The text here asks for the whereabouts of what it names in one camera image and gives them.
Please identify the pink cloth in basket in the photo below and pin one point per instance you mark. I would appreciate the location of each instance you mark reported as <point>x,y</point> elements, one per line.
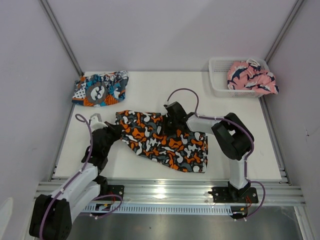
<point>249,75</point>

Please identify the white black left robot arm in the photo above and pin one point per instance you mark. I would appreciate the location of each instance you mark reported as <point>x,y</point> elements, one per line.
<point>54,214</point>

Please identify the right aluminium frame post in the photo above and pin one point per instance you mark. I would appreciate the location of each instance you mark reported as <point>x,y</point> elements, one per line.
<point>288,23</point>

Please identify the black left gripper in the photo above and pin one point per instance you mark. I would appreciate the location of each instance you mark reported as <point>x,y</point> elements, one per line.
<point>115,129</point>

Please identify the left aluminium frame post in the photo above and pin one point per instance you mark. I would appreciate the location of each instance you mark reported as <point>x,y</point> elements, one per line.
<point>60,35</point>

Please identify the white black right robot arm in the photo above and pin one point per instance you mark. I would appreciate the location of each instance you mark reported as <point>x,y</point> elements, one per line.
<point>233,137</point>

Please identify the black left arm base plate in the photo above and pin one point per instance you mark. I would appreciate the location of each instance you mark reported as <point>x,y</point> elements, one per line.
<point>114,190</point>

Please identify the aluminium mounting rail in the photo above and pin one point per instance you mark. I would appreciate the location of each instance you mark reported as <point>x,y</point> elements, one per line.
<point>195,192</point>

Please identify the orange camouflage shorts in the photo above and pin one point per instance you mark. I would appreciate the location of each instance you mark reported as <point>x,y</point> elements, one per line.
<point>181,150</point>

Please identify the white slotted cable duct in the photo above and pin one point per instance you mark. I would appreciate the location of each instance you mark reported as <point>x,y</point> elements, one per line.
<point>207,209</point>

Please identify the aluminium frame post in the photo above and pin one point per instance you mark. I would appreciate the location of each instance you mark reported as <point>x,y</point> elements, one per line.
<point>288,23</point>
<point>60,35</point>

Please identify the white plastic basket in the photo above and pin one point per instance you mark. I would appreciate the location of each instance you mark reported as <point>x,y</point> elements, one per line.
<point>218,72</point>

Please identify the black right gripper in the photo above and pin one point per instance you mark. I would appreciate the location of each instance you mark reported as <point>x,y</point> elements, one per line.
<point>165,130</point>

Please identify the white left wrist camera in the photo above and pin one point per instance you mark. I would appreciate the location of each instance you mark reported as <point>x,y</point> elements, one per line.
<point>96,122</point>

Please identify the colourful patterned shorts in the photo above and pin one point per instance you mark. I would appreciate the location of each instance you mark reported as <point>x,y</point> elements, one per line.
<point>100,90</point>

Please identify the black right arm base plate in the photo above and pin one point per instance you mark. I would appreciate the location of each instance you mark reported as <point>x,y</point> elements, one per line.
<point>224,195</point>

